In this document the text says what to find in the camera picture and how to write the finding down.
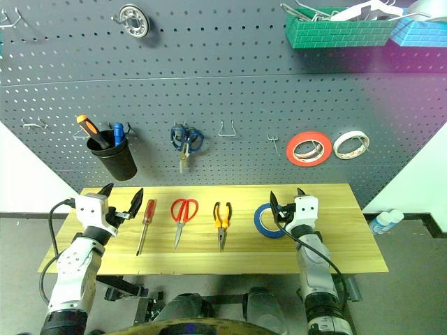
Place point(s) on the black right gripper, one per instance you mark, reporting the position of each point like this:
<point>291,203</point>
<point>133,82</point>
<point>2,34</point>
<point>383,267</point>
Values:
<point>288,216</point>

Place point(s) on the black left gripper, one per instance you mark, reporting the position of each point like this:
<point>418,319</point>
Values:
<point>113,217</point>

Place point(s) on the blue tape roll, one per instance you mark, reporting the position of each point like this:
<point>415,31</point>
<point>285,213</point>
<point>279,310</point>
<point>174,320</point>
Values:
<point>258,223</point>

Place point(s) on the black plastic cup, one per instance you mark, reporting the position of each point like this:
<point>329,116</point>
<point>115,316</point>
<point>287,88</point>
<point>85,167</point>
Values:
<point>115,164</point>

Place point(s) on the red tape roll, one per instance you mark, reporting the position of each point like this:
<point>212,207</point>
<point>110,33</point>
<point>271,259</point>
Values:
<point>290,150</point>

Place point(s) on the thin metal pegboard hook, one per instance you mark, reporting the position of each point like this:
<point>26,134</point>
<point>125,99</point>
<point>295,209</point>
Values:
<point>274,141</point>

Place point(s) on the white tape roll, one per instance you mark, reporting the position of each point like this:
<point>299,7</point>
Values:
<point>337,144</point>

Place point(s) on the orange and black screwdriver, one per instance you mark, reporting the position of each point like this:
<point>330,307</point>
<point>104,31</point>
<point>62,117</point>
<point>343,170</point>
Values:
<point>91,127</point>

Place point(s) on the metal loop pegboard hook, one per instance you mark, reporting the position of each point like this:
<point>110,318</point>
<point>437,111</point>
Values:
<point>227,133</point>

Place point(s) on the clear plastic bottle blue label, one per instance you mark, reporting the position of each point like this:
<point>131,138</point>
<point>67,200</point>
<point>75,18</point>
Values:
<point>384,221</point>

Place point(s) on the dark rounded grey shape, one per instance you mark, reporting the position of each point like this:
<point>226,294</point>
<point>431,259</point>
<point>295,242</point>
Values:
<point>185,307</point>
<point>265,307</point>

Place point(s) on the black table leg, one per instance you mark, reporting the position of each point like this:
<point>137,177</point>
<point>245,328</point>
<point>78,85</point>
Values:
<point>353,289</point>

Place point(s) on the metal double pegboard hook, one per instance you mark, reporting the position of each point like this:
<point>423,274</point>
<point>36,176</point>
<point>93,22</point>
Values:
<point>33,125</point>

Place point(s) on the grey perforated pegboard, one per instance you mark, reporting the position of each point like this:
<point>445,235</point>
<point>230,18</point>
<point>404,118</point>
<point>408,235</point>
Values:
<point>227,70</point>

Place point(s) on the dark curved rim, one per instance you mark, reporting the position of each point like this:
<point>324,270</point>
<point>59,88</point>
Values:
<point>192,328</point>

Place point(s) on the green brick pattern box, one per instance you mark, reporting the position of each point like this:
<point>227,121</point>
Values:
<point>331,35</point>

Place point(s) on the steel ball bearing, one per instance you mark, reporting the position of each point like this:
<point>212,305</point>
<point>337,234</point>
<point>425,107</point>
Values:
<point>143,26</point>

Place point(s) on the white plastic hanger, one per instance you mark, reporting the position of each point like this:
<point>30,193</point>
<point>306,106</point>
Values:
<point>352,14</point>

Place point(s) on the long metal pegboard hook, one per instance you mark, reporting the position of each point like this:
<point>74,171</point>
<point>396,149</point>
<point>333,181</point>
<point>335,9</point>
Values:
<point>10,23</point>

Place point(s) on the blue brick pattern box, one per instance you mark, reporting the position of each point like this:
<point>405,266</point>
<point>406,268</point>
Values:
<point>422,35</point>

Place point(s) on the silver metal bowl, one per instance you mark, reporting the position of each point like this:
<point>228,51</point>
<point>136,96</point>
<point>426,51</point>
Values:
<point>429,8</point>

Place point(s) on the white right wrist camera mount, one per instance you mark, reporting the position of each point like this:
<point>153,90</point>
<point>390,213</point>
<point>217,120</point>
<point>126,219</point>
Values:
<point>306,213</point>

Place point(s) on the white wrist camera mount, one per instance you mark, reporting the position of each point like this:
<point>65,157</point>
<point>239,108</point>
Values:
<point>306,213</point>
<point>89,209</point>

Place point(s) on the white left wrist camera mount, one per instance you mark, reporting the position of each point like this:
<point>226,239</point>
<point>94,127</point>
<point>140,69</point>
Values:
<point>89,209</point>

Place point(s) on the black table frame bracket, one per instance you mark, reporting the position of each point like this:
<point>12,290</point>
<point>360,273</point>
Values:
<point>122,288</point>

